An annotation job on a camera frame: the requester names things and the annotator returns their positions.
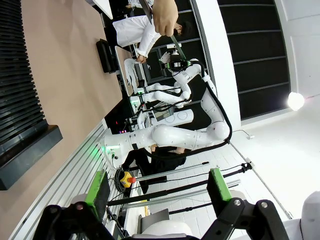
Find green PCB board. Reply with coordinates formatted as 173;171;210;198
170;34;188;61

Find person in black clothes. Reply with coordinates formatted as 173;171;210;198
121;146;188;183

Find black plastic tray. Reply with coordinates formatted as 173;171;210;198
95;38;118;74

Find black right arm hose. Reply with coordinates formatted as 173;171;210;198
139;58;233;161

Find black tripod pole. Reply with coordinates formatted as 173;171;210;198
107;178;210;207

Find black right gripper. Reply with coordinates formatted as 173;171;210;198
169;49;189;70

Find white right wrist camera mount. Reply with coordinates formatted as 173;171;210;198
158;44;178;64

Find brown background table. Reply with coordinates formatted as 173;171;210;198
114;45;136;98

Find black ribbed PCB rack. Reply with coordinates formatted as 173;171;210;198
0;0;64;191

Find white cylindrical device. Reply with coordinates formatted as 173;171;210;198
162;108;195;125

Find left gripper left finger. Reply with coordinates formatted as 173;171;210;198
33;169;111;240

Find person's right hand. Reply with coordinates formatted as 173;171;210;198
151;0;180;37

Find yellow emergency stop button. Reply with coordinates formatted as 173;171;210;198
119;170;137;188

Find round bright lamp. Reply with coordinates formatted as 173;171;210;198
286;91;306;112

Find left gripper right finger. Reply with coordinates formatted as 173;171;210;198
199;167;287;240

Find person in white shirt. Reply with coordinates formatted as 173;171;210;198
111;14;194;65

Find aluminium extrusion frame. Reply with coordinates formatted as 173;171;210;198
9;119;109;240

